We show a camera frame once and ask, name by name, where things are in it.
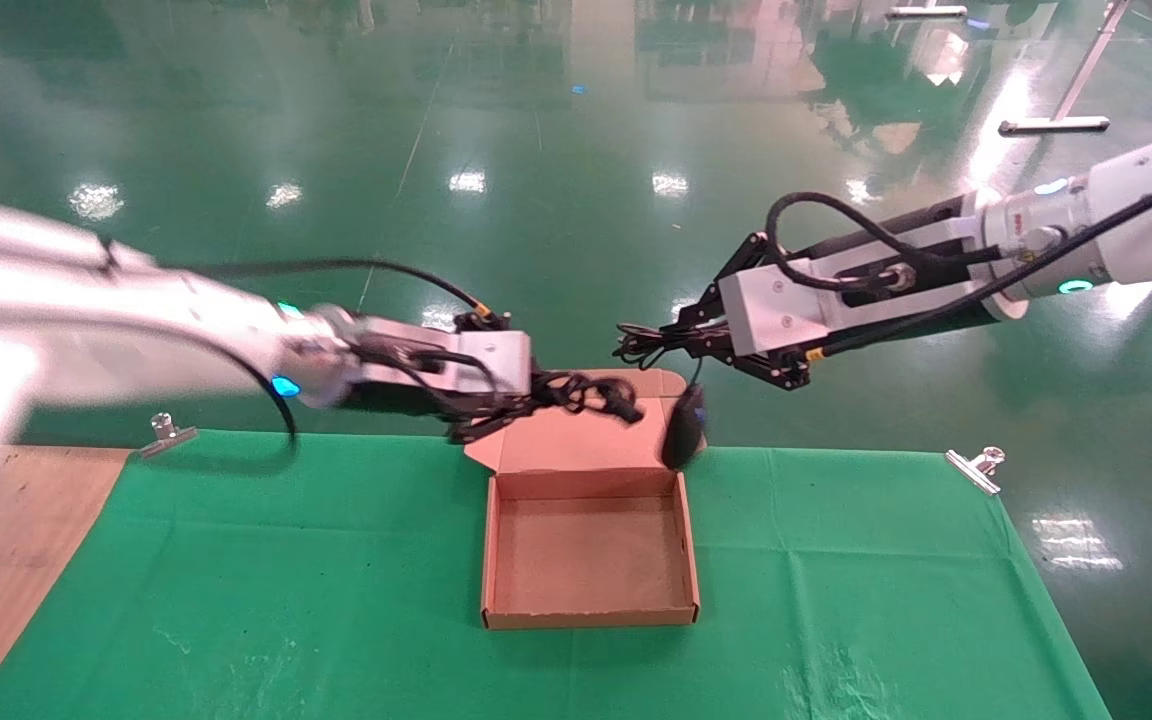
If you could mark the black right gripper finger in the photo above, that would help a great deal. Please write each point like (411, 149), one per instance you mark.
(756, 370)
(711, 290)

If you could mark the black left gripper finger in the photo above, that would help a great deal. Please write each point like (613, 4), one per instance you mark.
(554, 385)
(496, 420)

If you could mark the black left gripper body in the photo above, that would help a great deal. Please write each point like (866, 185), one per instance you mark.
(386, 398)

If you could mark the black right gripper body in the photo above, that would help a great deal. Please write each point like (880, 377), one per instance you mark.
(886, 222)

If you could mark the black computer mouse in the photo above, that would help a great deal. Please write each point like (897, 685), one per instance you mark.
(684, 430)

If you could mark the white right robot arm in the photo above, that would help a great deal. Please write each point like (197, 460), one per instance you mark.
(1136, 220)

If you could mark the open brown cardboard box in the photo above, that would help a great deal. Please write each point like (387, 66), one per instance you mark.
(586, 560)

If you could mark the white height-adjustable desk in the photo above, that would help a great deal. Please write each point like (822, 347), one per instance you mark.
(1051, 126)

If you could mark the white table foot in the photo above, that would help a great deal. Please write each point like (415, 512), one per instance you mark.
(926, 12)

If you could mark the metal cloth clip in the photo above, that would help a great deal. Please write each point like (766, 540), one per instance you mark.
(974, 470)
(168, 436)

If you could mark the green table cloth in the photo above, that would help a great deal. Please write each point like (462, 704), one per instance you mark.
(236, 600)

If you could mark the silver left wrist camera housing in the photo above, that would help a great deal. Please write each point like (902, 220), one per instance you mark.
(476, 360)

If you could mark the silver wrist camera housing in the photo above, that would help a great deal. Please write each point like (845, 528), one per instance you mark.
(476, 360)
(776, 310)

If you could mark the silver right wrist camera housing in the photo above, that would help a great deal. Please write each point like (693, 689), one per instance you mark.
(776, 310)

